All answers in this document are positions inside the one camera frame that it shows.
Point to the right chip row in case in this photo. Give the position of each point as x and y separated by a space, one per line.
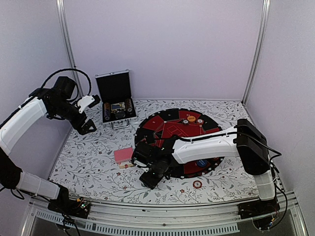
129 106

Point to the red playing card deck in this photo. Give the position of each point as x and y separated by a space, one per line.
123 155

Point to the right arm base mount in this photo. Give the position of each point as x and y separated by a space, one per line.
267 211

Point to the orange chips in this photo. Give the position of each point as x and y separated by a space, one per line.
200 121

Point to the orange big blind button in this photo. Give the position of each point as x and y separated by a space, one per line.
191 118

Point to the blue card deck in case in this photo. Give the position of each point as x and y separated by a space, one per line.
118 106

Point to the right aluminium frame post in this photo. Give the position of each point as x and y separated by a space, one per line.
258 48

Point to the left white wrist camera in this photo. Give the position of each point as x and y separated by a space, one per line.
87 101

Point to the aluminium frame post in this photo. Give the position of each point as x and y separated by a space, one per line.
258 48
66 39

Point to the round red black poker mat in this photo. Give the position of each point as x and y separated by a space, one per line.
167 123

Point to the left aluminium frame post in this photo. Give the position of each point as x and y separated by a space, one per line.
66 39

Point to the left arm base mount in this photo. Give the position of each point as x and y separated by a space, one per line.
78 208

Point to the dark chips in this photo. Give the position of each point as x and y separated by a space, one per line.
186 122

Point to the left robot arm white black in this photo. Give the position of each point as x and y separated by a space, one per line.
53 103

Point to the orange chip stack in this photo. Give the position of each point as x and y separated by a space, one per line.
197 184

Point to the floral white table cloth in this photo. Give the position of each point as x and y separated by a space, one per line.
87 167

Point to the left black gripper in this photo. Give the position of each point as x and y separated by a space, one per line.
83 130

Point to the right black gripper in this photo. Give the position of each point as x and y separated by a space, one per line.
150 182

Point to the black dealer button in case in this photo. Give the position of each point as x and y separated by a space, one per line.
120 114

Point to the blue small blind button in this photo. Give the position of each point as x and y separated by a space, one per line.
201 163

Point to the front aluminium rail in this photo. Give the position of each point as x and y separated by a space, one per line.
127 219

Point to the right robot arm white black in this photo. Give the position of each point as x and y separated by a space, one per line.
243 141

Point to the playing card box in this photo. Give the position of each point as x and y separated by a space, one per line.
127 164

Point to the aluminium poker case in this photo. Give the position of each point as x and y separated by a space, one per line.
114 87

